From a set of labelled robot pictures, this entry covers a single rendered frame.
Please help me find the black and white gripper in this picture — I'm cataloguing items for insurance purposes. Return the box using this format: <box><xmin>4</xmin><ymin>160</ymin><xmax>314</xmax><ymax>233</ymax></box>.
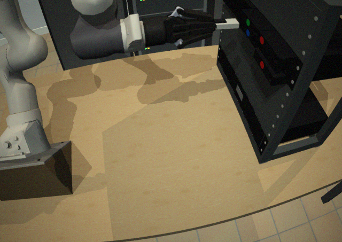
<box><xmin>142</xmin><ymin>5</ymin><xmax>239</xmax><ymax>50</ymax></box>

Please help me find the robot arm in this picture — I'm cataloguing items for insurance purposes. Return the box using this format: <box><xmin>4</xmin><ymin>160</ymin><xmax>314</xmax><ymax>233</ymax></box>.
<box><xmin>0</xmin><ymin>0</ymin><xmax>145</xmax><ymax>161</ymax></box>

